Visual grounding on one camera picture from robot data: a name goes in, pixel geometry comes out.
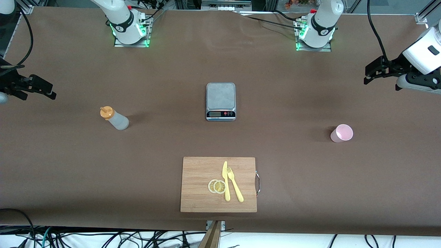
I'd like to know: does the silver digital kitchen scale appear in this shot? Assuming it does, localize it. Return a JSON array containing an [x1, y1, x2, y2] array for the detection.
[[206, 83, 237, 121]]

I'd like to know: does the black cable on table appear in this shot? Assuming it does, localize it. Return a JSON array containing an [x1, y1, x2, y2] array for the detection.
[[274, 10, 310, 22], [241, 14, 304, 33]]

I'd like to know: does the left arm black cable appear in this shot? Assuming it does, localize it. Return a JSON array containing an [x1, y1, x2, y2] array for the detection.
[[367, 0, 390, 62]]

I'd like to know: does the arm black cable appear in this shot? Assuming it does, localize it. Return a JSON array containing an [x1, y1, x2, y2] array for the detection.
[[367, 0, 390, 62], [0, 0, 34, 76]]

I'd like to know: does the bamboo cutting board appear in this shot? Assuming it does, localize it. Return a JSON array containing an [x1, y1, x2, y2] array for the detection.
[[180, 157, 258, 213]]

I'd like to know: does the white power strip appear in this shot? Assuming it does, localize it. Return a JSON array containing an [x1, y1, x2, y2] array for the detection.
[[201, 0, 253, 11]]

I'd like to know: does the aluminium frame profile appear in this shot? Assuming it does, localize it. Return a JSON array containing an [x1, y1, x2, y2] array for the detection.
[[415, 0, 441, 24], [16, 0, 35, 15]]

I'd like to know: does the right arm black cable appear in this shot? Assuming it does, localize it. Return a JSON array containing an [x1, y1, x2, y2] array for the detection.
[[0, 0, 34, 76]]

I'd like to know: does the sauce bottle with orange cap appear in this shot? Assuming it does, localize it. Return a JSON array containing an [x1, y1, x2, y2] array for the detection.
[[100, 106, 130, 131]]

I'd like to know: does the yellow plastic fork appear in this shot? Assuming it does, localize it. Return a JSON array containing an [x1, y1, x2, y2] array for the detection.
[[227, 167, 244, 203]]

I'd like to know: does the brown table cover sheet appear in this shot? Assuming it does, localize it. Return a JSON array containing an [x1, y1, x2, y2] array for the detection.
[[0, 6, 441, 236]]

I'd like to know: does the black floor cable loop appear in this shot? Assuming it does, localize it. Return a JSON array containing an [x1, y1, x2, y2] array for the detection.
[[0, 208, 37, 248]]

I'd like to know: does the pink plastic cup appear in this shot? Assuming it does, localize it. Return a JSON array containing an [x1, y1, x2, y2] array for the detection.
[[330, 124, 353, 143]]

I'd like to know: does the yellow plastic knife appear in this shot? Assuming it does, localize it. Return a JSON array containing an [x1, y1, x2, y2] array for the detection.
[[222, 161, 230, 202]]

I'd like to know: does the wooden post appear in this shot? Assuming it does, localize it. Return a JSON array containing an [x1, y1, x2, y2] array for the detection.
[[198, 220, 223, 248]]

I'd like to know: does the teal floor cable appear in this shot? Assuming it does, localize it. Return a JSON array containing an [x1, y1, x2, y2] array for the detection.
[[41, 227, 53, 248]]

